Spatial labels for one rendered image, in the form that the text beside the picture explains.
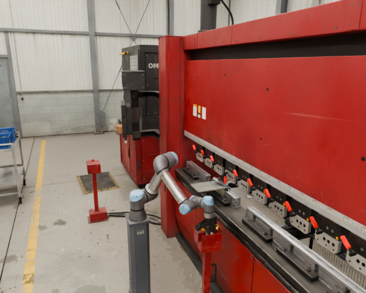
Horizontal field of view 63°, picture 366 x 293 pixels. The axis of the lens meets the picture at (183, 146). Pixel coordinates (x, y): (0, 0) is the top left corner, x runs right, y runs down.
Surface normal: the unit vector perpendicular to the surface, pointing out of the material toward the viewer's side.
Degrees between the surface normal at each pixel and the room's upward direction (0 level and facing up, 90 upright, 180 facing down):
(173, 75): 90
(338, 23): 90
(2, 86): 90
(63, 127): 90
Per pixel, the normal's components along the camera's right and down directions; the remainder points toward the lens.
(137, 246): 0.39, 0.25
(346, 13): -0.93, 0.09
